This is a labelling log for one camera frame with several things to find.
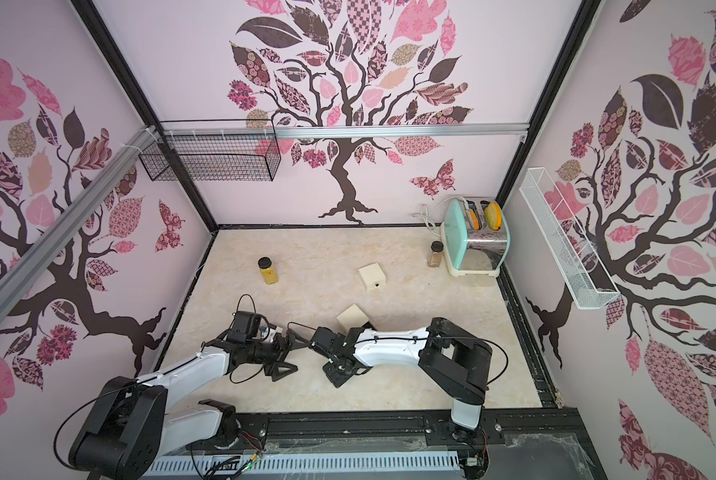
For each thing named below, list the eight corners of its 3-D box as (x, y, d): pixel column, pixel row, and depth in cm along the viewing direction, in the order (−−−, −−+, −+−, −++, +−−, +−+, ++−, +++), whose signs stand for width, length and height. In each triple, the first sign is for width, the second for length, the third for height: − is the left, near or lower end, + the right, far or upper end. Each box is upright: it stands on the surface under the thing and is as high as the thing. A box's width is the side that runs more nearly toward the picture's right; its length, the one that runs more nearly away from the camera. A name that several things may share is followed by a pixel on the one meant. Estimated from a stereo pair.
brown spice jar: (427, 267, 110) (432, 251, 102) (426, 257, 113) (430, 240, 106) (439, 267, 110) (444, 250, 102) (437, 257, 113) (442, 240, 106)
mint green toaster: (447, 278, 107) (460, 242, 91) (437, 231, 122) (447, 193, 107) (496, 278, 106) (517, 242, 91) (479, 230, 122) (495, 193, 107)
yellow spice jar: (266, 285, 104) (259, 269, 97) (265, 274, 107) (257, 257, 100) (278, 282, 105) (271, 266, 98) (276, 271, 108) (269, 254, 101)
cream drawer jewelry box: (368, 291, 102) (368, 287, 100) (359, 272, 108) (358, 268, 105) (388, 284, 104) (388, 280, 102) (377, 266, 109) (378, 261, 107)
